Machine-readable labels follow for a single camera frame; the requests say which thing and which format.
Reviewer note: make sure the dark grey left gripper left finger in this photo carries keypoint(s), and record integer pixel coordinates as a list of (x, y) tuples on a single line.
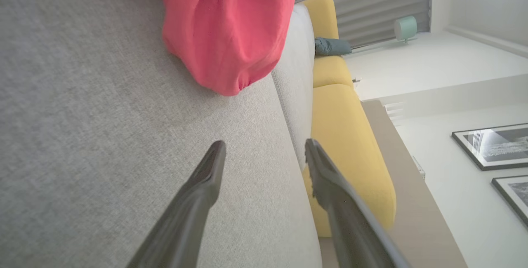
[(185, 226)]

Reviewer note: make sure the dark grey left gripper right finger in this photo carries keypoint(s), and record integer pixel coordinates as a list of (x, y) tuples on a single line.
[(350, 235)]

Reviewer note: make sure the red shorts with white band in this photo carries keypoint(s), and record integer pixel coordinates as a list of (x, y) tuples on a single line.
[(227, 33)]

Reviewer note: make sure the beige wooden ledge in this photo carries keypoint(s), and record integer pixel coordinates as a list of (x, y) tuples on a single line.
[(412, 218)]

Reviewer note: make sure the grey fabric sofa seat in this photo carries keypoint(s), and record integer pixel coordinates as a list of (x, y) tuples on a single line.
[(82, 136)]

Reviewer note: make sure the light grey sofa backrest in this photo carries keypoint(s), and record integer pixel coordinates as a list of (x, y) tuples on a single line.
[(297, 74)]

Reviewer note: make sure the black framed picture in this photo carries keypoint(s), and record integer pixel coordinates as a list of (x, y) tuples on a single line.
[(517, 196), (499, 146)]

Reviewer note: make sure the teal pillow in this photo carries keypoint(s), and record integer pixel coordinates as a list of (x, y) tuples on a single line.
[(332, 47)]

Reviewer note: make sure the mint green round lamp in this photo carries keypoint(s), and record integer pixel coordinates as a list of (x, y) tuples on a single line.
[(405, 28)]

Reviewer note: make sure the small yellow sofa cushion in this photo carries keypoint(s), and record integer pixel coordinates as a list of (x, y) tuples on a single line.
[(321, 16)]

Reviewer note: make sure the grey pleated curtain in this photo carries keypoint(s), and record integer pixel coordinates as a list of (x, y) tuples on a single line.
[(371, 0)]

